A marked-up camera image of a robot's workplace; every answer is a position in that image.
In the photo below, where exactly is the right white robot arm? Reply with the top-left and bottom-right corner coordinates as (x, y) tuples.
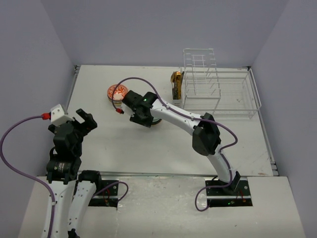
(121, 90), (241, 195)

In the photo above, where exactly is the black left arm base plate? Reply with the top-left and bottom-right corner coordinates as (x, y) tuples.
(88, 180), (118, 208)

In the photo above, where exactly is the aluminium table edge rail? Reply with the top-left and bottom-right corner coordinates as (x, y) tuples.
(64, 65), (81, 109)

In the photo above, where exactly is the pink rim bowl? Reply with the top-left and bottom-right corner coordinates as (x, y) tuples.
(107, 85), (129, 98)

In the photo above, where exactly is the gold utensil in holder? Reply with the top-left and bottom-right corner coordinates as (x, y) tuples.
(170, 71), (184, 100)

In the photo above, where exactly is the white perforated cutlery holder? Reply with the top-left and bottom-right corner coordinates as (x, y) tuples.
(172, 97), (182, 108)

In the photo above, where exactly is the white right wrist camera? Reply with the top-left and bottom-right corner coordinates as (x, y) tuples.
(121, 104), (134, 117)

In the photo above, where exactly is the teal rim back bowl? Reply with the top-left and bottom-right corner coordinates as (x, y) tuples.
(152, 118), (161, 124)

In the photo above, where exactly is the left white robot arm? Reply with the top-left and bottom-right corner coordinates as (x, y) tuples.
(41, 105), (103, 238)

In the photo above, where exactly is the white wire dish rack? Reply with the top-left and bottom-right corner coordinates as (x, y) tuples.
(181, 48), (262, 118)

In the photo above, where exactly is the blue triangle pattern bowl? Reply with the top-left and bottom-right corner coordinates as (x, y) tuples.
(107, 94), (124, 104)

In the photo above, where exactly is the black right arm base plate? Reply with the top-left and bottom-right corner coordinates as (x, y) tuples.
(206, 178), (253, 208)

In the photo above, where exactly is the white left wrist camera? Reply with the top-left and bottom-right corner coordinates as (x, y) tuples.
(50, 104), (74, 126)

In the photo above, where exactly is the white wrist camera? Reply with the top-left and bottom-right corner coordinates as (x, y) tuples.
(50, 104), (74, 126)
(121, 104), (134, 117)

